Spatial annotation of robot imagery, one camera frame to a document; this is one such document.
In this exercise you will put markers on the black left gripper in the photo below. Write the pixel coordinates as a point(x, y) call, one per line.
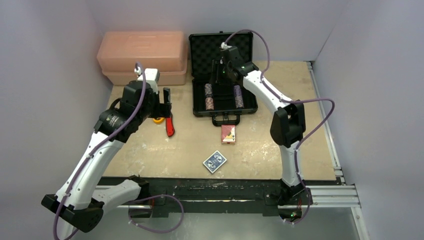
point(162, 110)

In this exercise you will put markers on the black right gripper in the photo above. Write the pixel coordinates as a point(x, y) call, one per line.
point(221, 76)

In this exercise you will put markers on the purple poker chip stack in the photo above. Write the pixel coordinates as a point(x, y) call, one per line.
point(238, 97)

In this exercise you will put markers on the black poker set case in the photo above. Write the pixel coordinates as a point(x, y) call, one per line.
point(214, 95)

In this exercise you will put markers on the red playing card deck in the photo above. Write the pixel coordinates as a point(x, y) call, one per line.
point(228, 134)

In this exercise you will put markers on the blue playing card deck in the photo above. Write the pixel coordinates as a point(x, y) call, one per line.
point(214, 162)

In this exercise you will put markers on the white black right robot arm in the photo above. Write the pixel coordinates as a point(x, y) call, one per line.
point(288, 117)

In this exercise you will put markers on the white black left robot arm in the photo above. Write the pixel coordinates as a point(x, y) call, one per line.
point(78, 205)

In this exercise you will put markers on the yellow tape measure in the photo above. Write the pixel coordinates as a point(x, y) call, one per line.
point(159, 120)

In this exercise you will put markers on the red folding utility knife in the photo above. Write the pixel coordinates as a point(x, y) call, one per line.
point(170, 130)

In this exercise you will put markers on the pink translucent plastic toolbox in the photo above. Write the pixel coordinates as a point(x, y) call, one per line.
point(166, 51)

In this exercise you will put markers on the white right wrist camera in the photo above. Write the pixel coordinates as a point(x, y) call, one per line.
point(224, 46)

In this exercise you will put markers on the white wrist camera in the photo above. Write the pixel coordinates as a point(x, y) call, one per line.
point(152, 77)
point(224, 46)

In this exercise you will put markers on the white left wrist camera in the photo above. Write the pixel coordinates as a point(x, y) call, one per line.
point(152, 77)

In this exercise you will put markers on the black aluminium base frame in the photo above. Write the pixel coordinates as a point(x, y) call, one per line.
point(240, 196)

